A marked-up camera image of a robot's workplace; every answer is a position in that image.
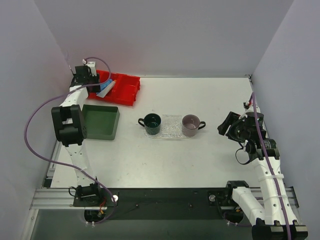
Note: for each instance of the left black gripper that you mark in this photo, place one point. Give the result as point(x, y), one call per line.
point(93, 87)

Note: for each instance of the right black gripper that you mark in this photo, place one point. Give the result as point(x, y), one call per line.
point(231, 125)

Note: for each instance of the blue toothpaste tube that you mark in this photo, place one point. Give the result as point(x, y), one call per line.
point(105, 84)

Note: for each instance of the white toothpaste tube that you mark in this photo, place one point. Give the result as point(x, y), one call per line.
point(104, 92)

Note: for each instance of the purple ceramic mug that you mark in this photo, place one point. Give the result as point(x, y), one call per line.
point(191, 124)

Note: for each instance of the clear textured holder box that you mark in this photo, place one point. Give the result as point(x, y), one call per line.
point(171, 124)

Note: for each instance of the dark green mug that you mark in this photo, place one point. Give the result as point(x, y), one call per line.
point(151, 123)

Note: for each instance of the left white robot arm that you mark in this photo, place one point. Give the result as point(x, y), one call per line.
point(70, 129)

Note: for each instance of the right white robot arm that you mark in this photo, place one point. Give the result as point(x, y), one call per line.
point(273, 219)

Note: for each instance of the green metal tray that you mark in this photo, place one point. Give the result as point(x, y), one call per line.
point(101, 121)

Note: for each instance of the clear textured oval tray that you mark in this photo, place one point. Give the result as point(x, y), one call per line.
point(174, 136)

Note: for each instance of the red divided plastic bin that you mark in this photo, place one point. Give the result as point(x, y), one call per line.
point(124, 92)

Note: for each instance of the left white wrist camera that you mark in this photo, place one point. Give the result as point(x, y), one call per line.
point(91, 65)

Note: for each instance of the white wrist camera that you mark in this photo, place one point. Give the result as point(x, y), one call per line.
point(91, 65)
point(249, 107)

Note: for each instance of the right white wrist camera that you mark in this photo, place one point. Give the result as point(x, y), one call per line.
point(249, 107)

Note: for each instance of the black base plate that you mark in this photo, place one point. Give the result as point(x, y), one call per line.
point(161, 204)

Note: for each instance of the aluminium frame rail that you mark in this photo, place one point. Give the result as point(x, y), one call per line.
point(60, 199)

